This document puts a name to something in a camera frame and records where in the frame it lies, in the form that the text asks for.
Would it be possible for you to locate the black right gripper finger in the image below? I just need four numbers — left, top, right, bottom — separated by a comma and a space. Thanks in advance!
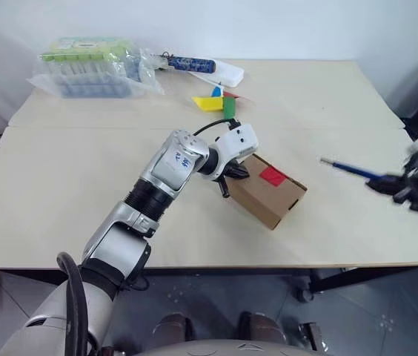
391, 186, 414, 205
365, 172, 405, 194

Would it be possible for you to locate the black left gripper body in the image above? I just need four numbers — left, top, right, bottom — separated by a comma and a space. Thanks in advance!
225, 159, 245, 179

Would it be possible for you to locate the blue pen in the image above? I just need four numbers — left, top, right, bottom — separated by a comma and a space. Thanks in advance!
319, 156, 388, 183

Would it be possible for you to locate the brown cardboard box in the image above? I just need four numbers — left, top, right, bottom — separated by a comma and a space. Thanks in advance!
227, 152, 309, 231

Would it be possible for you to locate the red tape square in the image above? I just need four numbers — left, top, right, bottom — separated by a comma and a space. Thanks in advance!
259, 166, 288, 187

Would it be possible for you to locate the coloured paper pinwheel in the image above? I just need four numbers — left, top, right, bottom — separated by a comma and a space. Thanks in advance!
190, 82, 256, 119

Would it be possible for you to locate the white plastic case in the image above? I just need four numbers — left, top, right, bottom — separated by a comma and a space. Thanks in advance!
188, 59, 245, 88

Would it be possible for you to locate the blue patterned pouch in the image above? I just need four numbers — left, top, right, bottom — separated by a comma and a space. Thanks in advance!
159, 51, 218, 73

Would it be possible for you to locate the black table caster wheel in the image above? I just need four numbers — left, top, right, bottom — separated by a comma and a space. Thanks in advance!
296, 269, 316, 303

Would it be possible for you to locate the dark rounded shape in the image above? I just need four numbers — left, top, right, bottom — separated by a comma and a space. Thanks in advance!
238, 310, 288, 344
152, 312, 196, 350

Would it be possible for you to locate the dark rectangular block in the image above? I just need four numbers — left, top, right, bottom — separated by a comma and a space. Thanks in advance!
299, 321, 331, 352

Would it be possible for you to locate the clear plastic bag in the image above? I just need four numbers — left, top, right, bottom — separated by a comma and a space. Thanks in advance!
27, 36, 166, 99

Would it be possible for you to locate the green bottle package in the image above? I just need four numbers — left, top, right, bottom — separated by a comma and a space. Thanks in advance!
38, 36, 134, 62

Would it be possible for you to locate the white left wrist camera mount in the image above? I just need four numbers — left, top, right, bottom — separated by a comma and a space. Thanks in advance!
213, 123, 260, 182

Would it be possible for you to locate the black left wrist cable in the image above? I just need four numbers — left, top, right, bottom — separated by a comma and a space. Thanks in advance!
191, 117, 242, 136

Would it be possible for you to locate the black table frame bar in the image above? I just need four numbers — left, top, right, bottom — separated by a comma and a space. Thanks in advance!
310, 266, 418, 294

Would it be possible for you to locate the thick black shoulder cable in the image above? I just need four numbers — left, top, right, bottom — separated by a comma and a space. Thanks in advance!
56, 251, 92, 356

